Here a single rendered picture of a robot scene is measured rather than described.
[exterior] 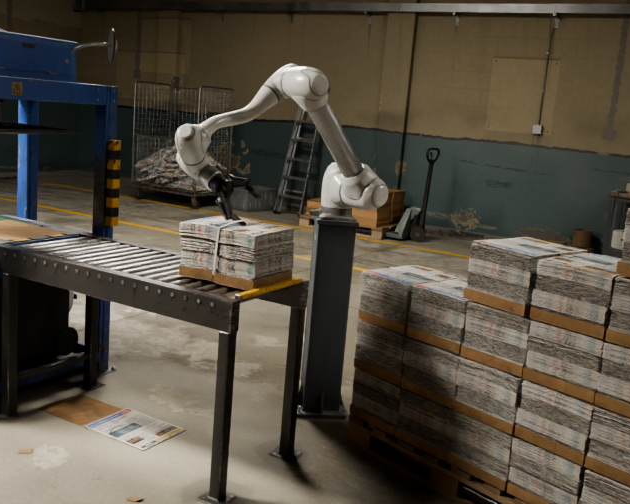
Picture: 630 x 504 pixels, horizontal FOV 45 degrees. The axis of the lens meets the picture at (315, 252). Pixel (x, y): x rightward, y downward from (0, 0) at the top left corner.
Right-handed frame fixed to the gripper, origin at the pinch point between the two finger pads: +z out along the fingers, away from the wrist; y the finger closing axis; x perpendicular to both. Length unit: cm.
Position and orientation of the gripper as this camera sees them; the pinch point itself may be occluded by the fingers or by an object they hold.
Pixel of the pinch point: (249, 209)
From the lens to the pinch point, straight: 310.4
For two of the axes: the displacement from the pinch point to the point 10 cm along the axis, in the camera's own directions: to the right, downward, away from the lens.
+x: -5.1, 1.2, -8.5
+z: 7.2, 6.0, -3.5
